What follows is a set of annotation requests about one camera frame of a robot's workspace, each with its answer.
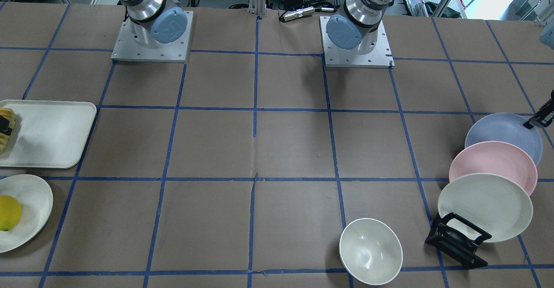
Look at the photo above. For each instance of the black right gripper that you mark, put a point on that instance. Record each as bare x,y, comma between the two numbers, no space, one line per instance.
4,123

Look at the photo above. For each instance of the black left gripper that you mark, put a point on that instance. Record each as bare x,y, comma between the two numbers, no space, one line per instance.
542,118

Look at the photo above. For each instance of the bread loaf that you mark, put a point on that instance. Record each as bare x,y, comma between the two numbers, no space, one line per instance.
11,115

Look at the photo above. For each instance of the blue plate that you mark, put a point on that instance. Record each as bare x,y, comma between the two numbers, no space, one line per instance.
509,128

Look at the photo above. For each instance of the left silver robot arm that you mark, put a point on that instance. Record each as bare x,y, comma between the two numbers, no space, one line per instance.
460,41

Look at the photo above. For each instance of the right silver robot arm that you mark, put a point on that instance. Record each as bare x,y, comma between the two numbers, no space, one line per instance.
153,30

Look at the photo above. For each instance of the pink plate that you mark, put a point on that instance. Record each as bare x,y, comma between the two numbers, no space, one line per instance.
496,157

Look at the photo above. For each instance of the white plate with lemon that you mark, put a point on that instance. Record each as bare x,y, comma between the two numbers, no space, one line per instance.
36,198

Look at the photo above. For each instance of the cream plate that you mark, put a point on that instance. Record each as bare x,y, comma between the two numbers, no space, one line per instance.
491,202

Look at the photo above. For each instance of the white tray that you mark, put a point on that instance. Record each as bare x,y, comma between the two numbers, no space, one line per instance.
48,134

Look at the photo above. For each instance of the yellow lemon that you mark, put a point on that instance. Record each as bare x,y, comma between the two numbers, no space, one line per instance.
10,212

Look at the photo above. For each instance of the black dish rack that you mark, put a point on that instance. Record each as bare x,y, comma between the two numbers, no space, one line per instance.
454,243

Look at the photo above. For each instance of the cream bowl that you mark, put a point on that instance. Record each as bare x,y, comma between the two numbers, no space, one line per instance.
370,251

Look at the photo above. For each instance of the silver cylinder connector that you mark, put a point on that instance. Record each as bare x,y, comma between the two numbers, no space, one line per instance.
291,15

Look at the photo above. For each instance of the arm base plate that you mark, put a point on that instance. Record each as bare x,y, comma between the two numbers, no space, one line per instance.
135,44
348,46

